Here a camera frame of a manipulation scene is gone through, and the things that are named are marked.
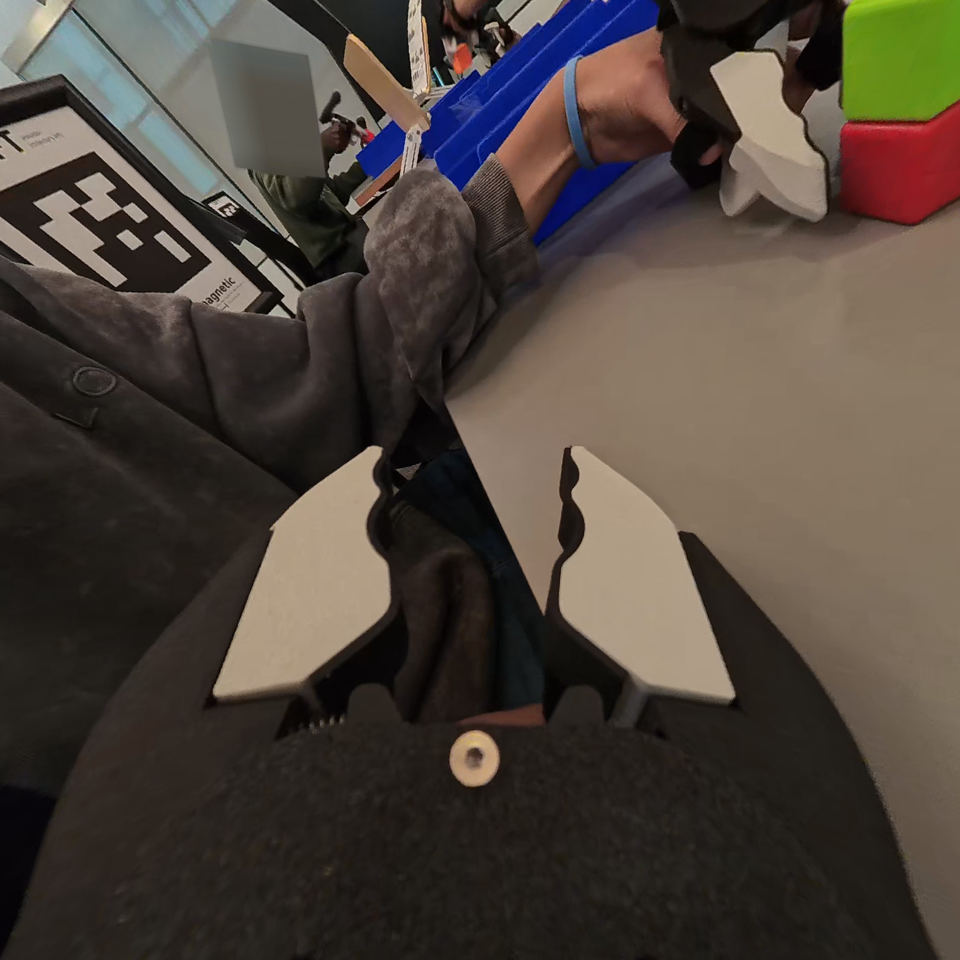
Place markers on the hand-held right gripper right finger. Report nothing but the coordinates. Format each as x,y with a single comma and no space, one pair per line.
645,600

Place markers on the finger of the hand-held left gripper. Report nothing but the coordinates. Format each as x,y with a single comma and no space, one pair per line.
739,184
772,135

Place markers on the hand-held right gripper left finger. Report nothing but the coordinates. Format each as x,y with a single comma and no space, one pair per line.
315,600

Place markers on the red cube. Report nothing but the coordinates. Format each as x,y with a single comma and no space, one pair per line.
900,172

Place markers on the green cube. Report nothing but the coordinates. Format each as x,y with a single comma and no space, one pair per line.
900,60

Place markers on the blue plastic bin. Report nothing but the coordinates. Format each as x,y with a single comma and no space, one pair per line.
390,146
570,195

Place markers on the person's left forearm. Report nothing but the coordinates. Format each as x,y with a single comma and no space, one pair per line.
450,247

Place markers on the grey desk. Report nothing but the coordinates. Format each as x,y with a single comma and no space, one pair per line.
750,412

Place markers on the person's left hand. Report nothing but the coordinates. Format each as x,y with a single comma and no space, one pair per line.
630,112

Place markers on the person's blue jeans leg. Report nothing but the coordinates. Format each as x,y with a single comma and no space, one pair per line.
510,622

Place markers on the blue wristband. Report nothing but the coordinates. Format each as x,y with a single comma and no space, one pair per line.
577,120

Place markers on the printed standing card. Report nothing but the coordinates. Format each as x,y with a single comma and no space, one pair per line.
416,37

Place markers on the small wooden board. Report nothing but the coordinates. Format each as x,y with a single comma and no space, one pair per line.
386,82

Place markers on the black white marker sign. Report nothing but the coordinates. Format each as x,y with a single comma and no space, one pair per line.
97,210

